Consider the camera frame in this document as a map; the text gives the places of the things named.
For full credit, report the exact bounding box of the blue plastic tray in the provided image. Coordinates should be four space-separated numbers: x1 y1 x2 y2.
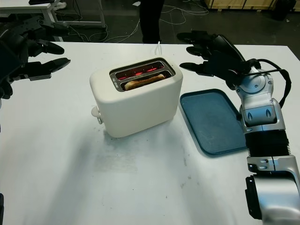
179 88 248 157

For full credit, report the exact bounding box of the white toaster power cord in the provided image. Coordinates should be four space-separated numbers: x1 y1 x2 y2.
153 41 165 59

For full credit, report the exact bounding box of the white cable on floor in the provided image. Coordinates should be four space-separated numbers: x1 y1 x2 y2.
103 4 209 43

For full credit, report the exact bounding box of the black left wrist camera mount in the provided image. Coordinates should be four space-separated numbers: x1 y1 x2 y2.
0 82 14 100

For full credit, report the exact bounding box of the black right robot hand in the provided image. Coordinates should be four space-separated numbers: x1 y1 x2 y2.
177 30 249 91

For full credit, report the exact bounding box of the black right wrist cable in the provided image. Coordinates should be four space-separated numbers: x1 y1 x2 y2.
246 58 293 106

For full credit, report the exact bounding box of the person in dark trousers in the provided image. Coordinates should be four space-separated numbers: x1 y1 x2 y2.
138 0 165 44

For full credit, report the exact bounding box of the white office desk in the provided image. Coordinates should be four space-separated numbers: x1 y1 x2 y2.
0 0 106 30

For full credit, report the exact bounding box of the black bin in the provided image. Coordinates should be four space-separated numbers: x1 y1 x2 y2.
271 0 295 21

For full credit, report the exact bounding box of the wooden crate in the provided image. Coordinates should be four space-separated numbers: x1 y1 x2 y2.
205 0 275 10

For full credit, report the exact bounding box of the browned toast slice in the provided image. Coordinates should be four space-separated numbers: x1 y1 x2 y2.
124 73 166 91

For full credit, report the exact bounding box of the white two-slot toaster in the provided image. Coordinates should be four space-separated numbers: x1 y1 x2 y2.
89 57 184 138

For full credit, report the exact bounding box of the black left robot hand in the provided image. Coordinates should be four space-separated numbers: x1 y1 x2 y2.
0 15 71 88

